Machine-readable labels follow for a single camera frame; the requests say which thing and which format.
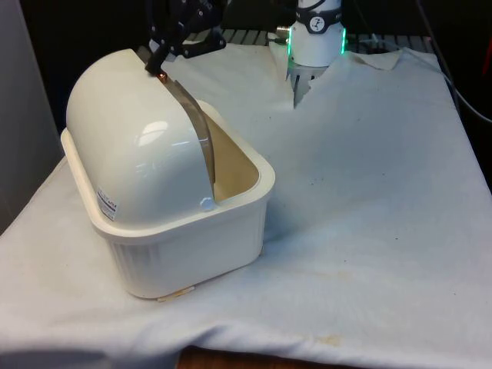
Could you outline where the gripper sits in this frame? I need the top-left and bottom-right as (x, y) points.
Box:
(144, 0), (228, 75)

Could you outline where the rounded box lid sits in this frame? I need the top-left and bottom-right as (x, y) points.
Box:
(65, 47), (217, 224)

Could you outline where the cream box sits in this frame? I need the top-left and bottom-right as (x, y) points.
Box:
(60, 98), (278, 302)

